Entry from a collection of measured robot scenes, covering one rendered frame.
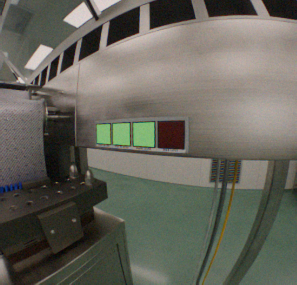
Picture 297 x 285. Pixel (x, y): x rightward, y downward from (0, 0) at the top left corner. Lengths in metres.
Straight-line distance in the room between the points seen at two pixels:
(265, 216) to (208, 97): 0.44
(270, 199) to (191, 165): 2.30
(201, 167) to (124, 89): 2.47
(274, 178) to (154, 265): 1.21
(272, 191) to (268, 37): 0.42
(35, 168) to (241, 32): 0.68
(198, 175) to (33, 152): 2.61
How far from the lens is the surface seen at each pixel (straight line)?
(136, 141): 0.29
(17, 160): 0.50
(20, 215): 0.34
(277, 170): 0.49
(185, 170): 2.75
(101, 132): 0.36
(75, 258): 0.39
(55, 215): 0.34
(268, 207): 0.53
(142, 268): 1.41
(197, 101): 0.26
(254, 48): 0.32
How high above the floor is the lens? 1.20
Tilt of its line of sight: 3 degrees down
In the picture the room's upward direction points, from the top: straight up
